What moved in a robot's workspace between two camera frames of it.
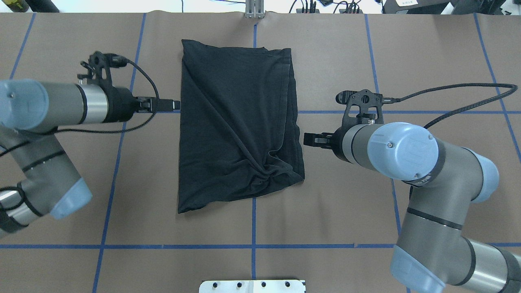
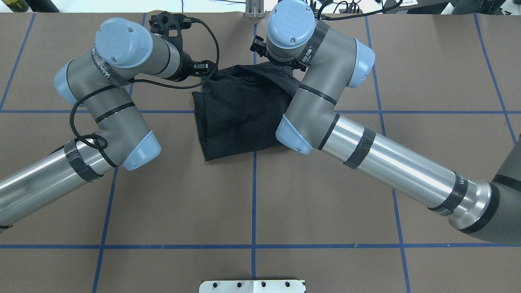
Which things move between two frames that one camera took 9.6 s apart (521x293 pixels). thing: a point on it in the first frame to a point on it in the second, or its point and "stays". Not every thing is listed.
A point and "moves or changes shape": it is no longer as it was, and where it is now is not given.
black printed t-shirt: x=239 y=132 moves or changes shape
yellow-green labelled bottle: x=16 y=6 stays
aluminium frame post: x=255 y=9 stays
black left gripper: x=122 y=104 to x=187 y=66
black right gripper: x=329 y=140 to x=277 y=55
